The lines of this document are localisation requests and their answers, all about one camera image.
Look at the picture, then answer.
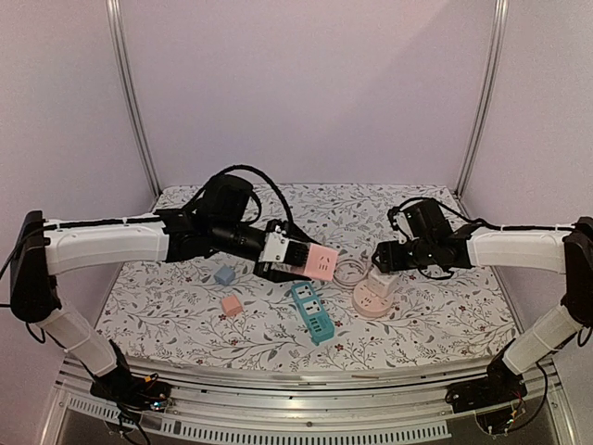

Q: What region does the white cube socket adapter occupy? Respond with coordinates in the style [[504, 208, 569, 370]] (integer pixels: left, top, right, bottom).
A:
[[367, 269, 398, 298]]

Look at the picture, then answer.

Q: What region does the pink cube socket adapter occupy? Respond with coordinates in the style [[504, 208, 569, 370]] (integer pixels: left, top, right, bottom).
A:
[[302, 244, 338, 281]]

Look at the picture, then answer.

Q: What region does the teal power strip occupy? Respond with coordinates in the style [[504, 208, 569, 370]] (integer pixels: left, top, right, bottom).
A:
[[291, 283, 334, 346]]

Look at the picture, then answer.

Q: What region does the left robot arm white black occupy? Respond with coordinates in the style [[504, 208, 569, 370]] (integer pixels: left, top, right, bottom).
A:
[[1, 168, 335, 402]]

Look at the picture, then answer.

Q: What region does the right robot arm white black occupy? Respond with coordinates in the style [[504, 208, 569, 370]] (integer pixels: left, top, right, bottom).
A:
[[372, 197, 592, 404]]

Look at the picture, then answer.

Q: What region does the small blue charger plug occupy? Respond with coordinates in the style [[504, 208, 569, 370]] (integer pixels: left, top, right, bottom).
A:
[[214, 265, 235, 286]]

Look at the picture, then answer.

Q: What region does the small pink charger plug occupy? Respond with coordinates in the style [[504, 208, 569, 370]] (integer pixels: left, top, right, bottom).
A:
[[221, 295, 243, 317]]

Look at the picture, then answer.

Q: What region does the pink round power strip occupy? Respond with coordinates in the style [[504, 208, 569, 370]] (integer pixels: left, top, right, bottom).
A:
[[351, 282, 395, 319]]

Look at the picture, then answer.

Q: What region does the floral table mat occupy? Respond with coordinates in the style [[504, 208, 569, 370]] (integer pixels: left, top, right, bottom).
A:
[[97, 184, 517, 373]]

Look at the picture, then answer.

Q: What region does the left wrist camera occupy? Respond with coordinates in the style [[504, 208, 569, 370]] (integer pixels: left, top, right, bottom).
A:
[[259, 232, 310, 267]]

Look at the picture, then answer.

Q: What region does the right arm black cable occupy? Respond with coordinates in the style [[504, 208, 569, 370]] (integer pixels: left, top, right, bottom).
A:
[[388, 197, 580, 233]]

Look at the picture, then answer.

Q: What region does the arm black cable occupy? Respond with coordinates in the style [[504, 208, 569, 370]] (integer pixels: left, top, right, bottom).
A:
[[388, 197, 580, 233], [198, 165, 297, 233]]

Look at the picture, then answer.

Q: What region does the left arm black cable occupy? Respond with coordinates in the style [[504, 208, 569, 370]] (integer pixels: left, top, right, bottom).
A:
[[198, 165, 297, 233]]

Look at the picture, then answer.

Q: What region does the aluminium front rail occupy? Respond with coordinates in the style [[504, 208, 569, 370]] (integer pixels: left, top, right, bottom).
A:
[[45, 356, 564, 441]]

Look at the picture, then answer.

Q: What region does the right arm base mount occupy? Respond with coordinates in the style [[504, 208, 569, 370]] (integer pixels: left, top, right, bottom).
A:
[[445, 350, 527, 436]]

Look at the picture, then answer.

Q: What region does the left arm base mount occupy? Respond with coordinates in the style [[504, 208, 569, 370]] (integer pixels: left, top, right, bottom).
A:
[[90, 350, 172, 412]]

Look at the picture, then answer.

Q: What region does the right aluminium frame post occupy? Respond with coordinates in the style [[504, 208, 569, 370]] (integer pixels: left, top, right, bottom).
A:
[[454, 0, 509, 200]]

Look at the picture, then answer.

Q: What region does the aluminium frame post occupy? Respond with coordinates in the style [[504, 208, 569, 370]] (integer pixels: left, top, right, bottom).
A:
[[106, 0, 162, 197], [454, 0, 509, 200]]

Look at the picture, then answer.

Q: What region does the left aluminium frame post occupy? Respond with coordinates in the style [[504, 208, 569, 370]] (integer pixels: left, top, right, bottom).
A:
[[106, 0, 162, 197]]

